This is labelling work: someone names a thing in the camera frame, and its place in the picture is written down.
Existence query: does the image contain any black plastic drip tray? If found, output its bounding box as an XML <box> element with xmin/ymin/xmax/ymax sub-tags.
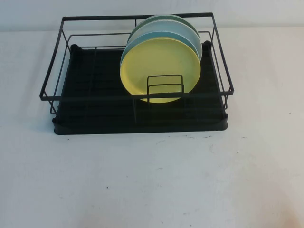
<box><xmin>52</xmin><ymin>40</ymin><xmax>229</xmax><ymax>136</ymax></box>

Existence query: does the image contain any black wire dish rack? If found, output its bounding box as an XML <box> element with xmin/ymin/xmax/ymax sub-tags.
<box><xmin>40</xmin><ymin>12</ymin><xmax>235</xmax><ymax>121</ymax></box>

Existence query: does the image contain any yellow round plate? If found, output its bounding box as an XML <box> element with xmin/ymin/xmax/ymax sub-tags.
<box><xmin>120</xmin><ymin>38</ymin><xmax>201</xmax><ymax>104</ymax></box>

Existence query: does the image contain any green round plate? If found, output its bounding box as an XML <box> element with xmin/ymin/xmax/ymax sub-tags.
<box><xmin>134</xmin><ymin>14</ymin><xmax>198</xmax><ymax>36</ymax></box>

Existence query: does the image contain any pale blue round plate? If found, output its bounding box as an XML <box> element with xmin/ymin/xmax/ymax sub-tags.
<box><xmin>127</xmin><ymin>19</ymin><xmax>203</xmax><ymax>60</ymax></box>

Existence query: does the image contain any teal round plate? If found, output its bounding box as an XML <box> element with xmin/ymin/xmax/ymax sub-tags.
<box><xmin>120</xmin><ymin>31</ymin><xmax>200</xmax><ymax>69</ymax></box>

